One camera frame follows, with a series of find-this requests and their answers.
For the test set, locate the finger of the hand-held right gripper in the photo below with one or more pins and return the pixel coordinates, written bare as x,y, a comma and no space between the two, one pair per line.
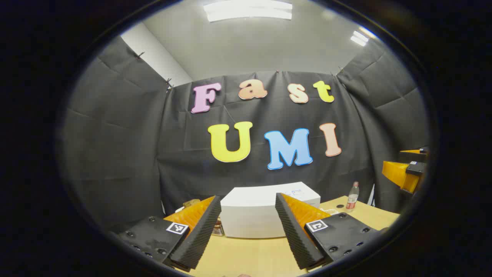
413,157
396,173

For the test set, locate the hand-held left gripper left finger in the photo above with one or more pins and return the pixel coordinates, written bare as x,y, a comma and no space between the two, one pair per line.
196,242

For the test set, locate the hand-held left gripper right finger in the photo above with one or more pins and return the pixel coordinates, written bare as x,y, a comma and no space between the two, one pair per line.
296,238

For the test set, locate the white microwave oven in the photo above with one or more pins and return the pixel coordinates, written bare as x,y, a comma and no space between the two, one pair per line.
253,211

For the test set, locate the brown bread slice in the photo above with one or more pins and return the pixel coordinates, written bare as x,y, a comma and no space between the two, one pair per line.
191,203

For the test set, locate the clear plastic bottle red label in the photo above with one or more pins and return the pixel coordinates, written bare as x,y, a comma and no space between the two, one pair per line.
352,200

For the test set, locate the small ceiling light panel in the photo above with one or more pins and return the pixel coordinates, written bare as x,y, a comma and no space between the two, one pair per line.
361,37

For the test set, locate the long ceiling light panel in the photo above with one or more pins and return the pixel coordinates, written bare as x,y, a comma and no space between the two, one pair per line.
248,10

